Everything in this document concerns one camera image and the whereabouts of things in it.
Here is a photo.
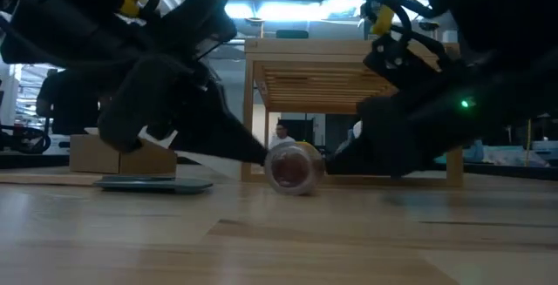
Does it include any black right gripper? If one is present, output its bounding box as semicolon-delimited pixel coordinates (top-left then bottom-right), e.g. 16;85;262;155
324;36;480;177

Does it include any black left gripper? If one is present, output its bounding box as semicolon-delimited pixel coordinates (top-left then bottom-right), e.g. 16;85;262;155
51;0;269;166

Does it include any small glass jar cork lid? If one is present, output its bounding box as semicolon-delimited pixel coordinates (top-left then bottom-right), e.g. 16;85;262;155
263;140;326;197

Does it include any wooden slatted shelf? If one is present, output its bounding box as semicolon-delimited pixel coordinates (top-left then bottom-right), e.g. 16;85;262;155
240;37;465;189

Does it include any yellow lemon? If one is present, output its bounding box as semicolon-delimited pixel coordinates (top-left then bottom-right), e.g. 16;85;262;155
298;140;323;153

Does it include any grey rounded square pad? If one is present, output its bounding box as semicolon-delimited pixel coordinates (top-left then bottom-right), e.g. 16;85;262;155
92;175;215;195

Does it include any brown cardboard box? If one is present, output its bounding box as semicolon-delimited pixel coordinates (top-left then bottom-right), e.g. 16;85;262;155
69;133;178;175

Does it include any person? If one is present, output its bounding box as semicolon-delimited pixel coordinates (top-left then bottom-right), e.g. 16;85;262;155
267;120;297;151

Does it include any black cable bundle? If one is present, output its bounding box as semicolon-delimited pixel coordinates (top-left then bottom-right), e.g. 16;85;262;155
0;123;51;156

